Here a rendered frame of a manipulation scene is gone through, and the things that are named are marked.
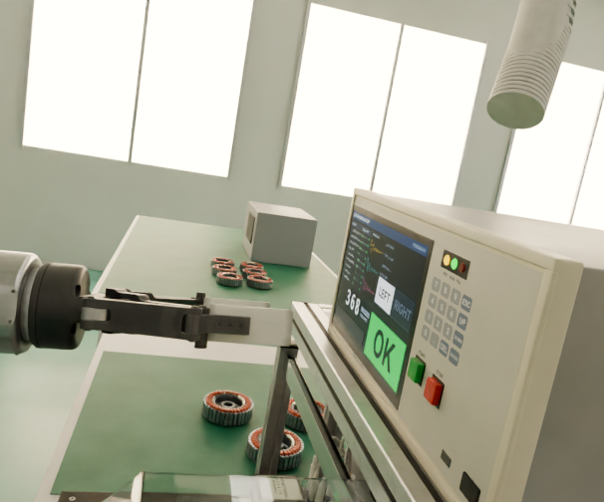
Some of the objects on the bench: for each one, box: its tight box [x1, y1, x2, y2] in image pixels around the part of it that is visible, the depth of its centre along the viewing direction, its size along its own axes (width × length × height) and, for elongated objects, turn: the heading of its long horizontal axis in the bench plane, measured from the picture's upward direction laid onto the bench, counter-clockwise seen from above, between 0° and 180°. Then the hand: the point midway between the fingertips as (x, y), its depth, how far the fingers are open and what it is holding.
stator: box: [202, 390, 254, 426], centre depth 126 cm, size 11×11×4 cm
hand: (266, 321), depth 53 cm, fingers open, 13 cm apart
